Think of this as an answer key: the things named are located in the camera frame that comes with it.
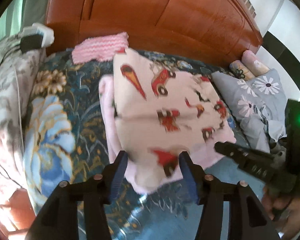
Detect person right hand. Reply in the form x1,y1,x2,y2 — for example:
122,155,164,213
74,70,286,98
261,186,300,239

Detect pink fluffy folded garment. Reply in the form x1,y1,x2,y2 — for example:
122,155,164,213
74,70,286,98
98,75,236,194

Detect wall photo frames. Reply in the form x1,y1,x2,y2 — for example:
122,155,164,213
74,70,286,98
242,0,256,18

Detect wooden headboard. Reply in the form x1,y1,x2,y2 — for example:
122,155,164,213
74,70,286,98
45,0,262,68

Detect blue floral bed blanket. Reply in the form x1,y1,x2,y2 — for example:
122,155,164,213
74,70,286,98
22,48,268,240

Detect dark grey garment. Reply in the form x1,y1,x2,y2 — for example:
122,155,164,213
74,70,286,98
269,139,287,161

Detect pink floral pillow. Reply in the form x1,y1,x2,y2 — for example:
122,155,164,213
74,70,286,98
229,50,270,81

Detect car print pink pants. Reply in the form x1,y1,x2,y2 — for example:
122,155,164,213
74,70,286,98
113,49,236,186

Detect white black wardrobe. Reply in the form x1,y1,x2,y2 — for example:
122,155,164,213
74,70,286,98
256,0,300,101

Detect pink striped towel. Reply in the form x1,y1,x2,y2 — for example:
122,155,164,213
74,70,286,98
71,32,129,64

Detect white power adapter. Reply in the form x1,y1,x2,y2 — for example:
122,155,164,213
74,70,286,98
18,23,55,54

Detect grey floral side cushion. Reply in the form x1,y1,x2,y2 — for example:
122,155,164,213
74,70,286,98
0,34,45,187

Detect grey floral duvet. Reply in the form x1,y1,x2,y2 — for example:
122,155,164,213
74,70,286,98
211,69,287,153

